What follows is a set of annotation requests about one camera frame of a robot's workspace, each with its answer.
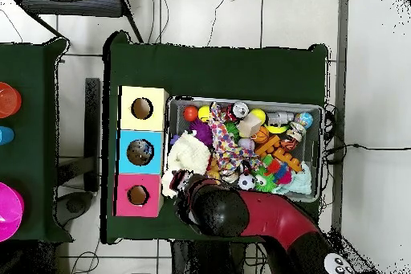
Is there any small soccer ball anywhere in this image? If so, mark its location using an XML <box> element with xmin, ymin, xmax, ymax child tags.
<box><xmin>238</xmin><ymin>173</ymin><xmax>257</xmax><ymax>191</ymax></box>

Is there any orange ribbed plastic cup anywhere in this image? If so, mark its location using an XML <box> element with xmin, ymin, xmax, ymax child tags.
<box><xmin>0</xmin><ymin>82</ymin><xmax>22</xmax><ymax>119</ymax></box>

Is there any wooden box with three holes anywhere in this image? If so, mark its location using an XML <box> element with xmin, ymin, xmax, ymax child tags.
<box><xmin>112</xmin><ymin>85</ymin><xmax>170</xmax><ymax>218</ymax></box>

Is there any dark office chair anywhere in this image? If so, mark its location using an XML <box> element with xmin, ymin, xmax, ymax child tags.
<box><xmin>18</xmin><ymin>0</ymin><xmax>144</xmax><ymax>43</ymax></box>

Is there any small orange basketball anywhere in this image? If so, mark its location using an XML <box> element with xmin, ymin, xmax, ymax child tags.
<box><xmin>251</xmin><ymin>125</ymin><xmax>271</xmax><ymax>145</ymax></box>

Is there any plain wooden block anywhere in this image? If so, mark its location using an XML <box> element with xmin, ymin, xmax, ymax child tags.
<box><xmin>237</xmin><ymin>113</ymin><xmax>262</xmax><ymax>138</ymax></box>

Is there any purple spiky rubber ball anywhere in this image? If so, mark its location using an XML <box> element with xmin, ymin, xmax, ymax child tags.
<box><xmin>189</xmin><ymin>119</ymin><xmax>214</xmax><ymax>147</ymax></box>

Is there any mint green fuzzy cloth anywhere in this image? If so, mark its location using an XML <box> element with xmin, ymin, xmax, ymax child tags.
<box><xmin>272</xmin><ymin>162</ymin><xmax>313</xmax><ymax>196</ymax></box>

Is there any cream knitted cloth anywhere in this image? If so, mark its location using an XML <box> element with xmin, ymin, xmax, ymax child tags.
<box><xmin>161</xmin><ymin>130</ymin><xmax>212</xmax><ymax>198</ymax></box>

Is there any dark green table cloth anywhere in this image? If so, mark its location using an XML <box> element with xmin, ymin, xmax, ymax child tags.
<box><xmin>101</xmin><ymin>31</ymin><xmax>329</xmax><ymax>249</ymax></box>

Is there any green side table cloth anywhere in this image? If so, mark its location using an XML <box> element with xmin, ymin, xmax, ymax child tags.
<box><xmin>0</xmin><ymin>37</ymin><xmax>73</xmax><ymax>244</ymax></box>

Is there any silver topped drink can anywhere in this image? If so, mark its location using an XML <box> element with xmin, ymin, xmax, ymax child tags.
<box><xmin>231</xmin><ymin>101</ymin><xmax>250</xmax><ymax>118</ymax></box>

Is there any long polka dot cloth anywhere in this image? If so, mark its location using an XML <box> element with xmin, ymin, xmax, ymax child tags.
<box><xmin>208</xmin><ymin>101</ymin><xmax>262</xmax><ymax>175</ymax></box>

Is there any orange ball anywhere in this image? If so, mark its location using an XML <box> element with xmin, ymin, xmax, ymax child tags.
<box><xmin>182</xmin><ymin>105</ymin><xmax>200</xmax><ymax>123</ymax></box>

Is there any shallow mesh bin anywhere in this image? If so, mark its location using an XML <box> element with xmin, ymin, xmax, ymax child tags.
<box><xmin>163</xmin><ymin>96</ymin><xmax>324</xmax><ymax>203</ymax></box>

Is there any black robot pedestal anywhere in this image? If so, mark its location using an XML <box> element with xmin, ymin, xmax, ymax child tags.
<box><xmin>169</xmin><ymin>239</ymin><xmax>274</xmax><ymax>274</ymax></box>

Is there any blue plastic cup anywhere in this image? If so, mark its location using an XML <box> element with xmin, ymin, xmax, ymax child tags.
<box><xmin>0</xmin><ymin>125</ymin><xmax>15</xmax><ymax>145</ymax></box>

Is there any crushed bottle with blue label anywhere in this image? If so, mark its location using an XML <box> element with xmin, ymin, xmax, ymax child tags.
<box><xmin>140</xmin><ymin>142</ymin><xmax>154</xmax><ymax>159</ymax></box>

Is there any black power cable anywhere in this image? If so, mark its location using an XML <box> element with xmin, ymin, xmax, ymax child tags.
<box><xmin>324</xmin><ymin>142</ymin><xmax>411</xmax><ymax>159</ymax></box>

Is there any magenta plastic bowl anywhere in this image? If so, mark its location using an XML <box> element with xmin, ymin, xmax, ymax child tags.
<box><xmin>0</xmin><ymin>182</ymin><xmax>25</xmax><ymax>243</ymax></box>

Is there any yellow ball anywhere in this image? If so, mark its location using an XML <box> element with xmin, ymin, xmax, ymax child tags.
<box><xmin>197</xmin><ymin>105</ymin><xmax>213</xmax><ymax>123</ymax></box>
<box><xmin>249</xmin><ymin>108</ymin><xmax>267</xmax><ymax>125</ymax></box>

